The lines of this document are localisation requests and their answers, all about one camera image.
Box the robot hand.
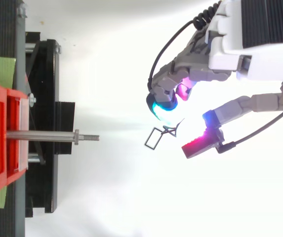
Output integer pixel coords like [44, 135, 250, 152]
[146, 0, 283, 160]

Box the thin black cable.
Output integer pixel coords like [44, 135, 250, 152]
[216, 99, 283, 154]
[147, 20, 196, 94]

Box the metal rod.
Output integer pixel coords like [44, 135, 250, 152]
[6, 129, 100, 146]

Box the black coiled cable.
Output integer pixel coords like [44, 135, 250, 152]
[192, 0, 223, 31]

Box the black stand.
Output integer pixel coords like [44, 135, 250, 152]
[0, 0, 76, 237]

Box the thin dark loop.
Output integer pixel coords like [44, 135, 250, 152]
[162, 118, 186, 138]
[144, 126, 164, 151]

